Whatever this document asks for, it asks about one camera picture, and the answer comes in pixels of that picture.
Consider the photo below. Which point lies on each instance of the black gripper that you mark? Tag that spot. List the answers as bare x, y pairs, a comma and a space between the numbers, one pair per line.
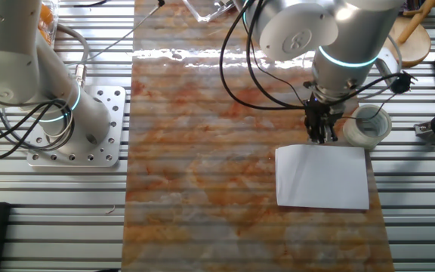
317, 113

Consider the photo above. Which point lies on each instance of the white paper sheet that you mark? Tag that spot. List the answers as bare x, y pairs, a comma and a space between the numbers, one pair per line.
323, 177

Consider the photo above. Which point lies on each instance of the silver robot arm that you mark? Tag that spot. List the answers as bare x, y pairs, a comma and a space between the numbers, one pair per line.
297, 34

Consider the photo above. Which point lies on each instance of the clear packing tape roll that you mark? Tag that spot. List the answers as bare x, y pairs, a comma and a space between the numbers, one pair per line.
353, 134

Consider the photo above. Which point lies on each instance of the orange marble pattern mat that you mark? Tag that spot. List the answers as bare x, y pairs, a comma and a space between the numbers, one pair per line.
202, 170

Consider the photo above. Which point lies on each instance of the wooden stand with round base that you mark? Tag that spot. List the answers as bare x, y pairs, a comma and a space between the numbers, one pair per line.
414, 45

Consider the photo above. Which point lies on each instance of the clear plastic box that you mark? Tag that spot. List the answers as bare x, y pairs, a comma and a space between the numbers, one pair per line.
204, 18

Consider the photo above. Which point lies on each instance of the clear plastic fruit clamshell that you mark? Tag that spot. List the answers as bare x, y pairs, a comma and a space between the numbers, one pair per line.
53, 22

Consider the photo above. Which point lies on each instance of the orange fruit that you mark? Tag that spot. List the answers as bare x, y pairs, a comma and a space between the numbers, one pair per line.
45, 15

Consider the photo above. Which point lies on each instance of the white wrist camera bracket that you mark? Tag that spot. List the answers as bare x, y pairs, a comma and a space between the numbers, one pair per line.
387, 62

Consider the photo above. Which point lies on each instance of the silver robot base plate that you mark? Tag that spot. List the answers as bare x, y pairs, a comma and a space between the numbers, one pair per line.
117, 94

